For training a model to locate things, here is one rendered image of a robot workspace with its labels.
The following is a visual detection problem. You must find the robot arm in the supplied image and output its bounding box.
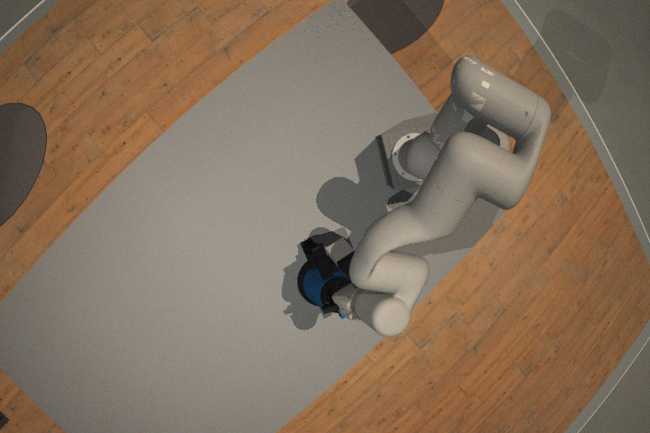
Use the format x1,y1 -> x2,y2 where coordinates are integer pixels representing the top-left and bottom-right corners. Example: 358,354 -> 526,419
326,55 -> 551,336

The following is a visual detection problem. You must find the black round disk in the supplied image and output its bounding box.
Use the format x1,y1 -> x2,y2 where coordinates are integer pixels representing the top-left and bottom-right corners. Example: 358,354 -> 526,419
297,256 -> 338,306

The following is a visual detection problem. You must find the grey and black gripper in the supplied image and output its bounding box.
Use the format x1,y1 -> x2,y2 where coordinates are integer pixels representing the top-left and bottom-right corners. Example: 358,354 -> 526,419
321,283 -> 358,318

